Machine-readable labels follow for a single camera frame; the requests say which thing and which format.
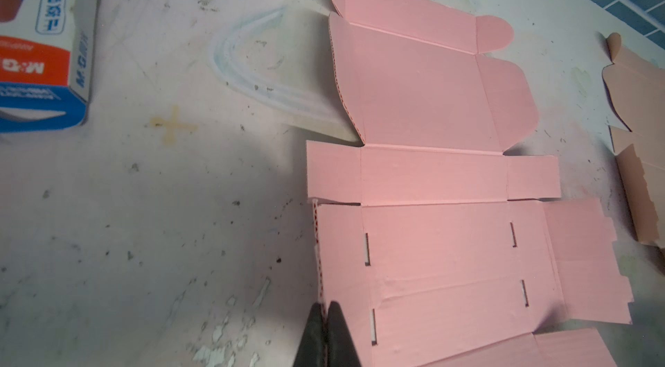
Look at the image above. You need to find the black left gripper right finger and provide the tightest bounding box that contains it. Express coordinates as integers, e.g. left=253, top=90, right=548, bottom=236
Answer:
left=327, top=301, right=361, bottom=367

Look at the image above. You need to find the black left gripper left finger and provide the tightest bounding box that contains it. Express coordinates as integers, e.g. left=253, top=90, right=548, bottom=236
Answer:
left=293, top=303, right=327, bottom=367

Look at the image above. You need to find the pink cardboard box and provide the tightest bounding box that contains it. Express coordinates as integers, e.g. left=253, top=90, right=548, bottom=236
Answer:
left=307, top=0, right=633, bottom=366

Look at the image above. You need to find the tan flat cardboard box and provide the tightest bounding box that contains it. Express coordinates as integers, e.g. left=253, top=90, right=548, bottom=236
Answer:
left=602, top=33, right=664, bottom=249

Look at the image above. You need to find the white blue pencil box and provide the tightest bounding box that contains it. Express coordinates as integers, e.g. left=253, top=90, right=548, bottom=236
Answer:
left=1, top=0, right=100, bottom=133

